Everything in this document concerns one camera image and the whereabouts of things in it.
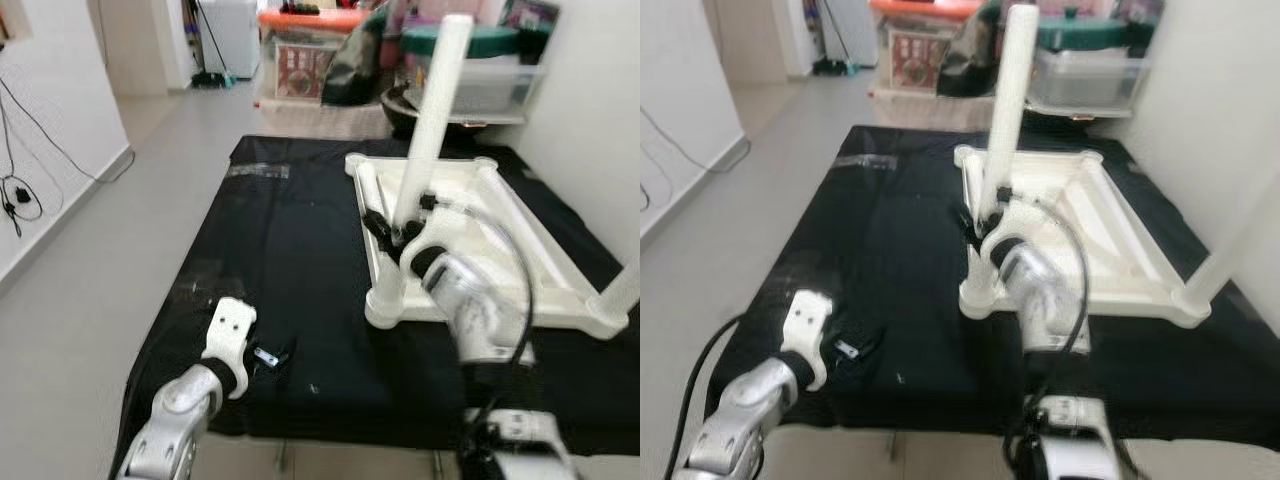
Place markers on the black plastic bag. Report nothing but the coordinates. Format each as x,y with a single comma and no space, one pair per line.
350,75
965,65

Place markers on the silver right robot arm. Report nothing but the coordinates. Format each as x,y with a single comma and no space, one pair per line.
475,300
1045,290

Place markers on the white plastic children table top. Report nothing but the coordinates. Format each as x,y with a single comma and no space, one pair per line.
1130,290
560,305

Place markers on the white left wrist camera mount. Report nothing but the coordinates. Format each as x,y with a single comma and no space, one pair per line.
230,330
808,320

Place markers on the storage box with orange lid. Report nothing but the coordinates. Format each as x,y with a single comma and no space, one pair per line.
915,60
300,75

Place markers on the black floor mop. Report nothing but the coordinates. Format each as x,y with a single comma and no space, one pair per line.
832,68
210,80

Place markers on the beige low platform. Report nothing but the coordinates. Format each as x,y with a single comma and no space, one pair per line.
920,110
310,120

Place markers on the clear tape patch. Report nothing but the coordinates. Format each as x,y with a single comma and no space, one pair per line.
195,288

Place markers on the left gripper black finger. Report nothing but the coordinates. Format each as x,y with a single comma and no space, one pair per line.
284,350
870,343

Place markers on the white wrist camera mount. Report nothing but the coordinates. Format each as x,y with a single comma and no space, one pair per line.
230,330
1005,225
808,320
425,235

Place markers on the clear plastic storage box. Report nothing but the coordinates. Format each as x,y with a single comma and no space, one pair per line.
490,88
1090,80

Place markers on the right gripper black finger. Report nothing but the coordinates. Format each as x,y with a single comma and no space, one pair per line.
375,226
965,220

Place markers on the black tablecloth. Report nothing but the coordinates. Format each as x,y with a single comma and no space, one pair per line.
280,280
880,270

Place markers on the white appliance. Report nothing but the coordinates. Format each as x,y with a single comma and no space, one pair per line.
235,40
850,35

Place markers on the black wok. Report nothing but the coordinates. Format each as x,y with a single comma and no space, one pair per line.
400,115

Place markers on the clear tape strip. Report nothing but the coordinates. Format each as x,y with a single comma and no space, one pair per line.
865,161
258,170

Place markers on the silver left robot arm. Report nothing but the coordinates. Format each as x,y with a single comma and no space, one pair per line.
175,430
745,425

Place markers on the green pot lid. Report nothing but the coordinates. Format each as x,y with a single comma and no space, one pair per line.
1085,33
490,42

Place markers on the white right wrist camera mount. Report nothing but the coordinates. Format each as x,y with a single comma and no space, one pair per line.
425,235
1005,225

